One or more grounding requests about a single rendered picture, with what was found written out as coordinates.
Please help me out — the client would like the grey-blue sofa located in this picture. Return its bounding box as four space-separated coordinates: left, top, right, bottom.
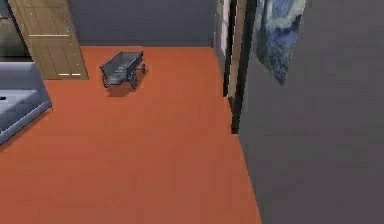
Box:
0 61 53 146

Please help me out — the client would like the blue swirl wall painting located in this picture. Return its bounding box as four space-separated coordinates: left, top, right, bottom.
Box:
252 0 307 87

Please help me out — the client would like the black framed doorway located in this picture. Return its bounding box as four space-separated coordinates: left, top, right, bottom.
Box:
222 0 258 135

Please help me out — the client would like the brown wooden room door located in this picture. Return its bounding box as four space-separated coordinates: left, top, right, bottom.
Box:
7 0 90 81

